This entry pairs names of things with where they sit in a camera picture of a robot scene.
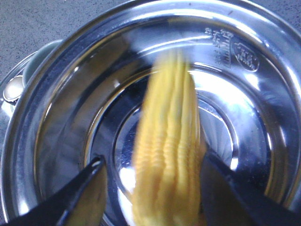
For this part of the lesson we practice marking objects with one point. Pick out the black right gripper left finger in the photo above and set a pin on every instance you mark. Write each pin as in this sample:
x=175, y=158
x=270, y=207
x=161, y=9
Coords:
x=79, y=203

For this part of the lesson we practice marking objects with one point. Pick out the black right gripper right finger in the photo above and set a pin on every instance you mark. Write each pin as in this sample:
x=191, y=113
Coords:
x=228, y=200

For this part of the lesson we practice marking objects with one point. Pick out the yellow corn cob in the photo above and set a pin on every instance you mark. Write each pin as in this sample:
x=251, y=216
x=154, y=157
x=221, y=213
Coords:
x=169, y=148

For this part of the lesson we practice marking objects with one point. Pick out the glass pot lid with knob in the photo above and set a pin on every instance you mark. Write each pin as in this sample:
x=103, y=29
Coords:
x=11, y=89

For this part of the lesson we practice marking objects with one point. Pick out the pale green electric cooking pot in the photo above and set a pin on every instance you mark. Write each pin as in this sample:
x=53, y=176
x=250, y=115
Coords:
x=85, y=100

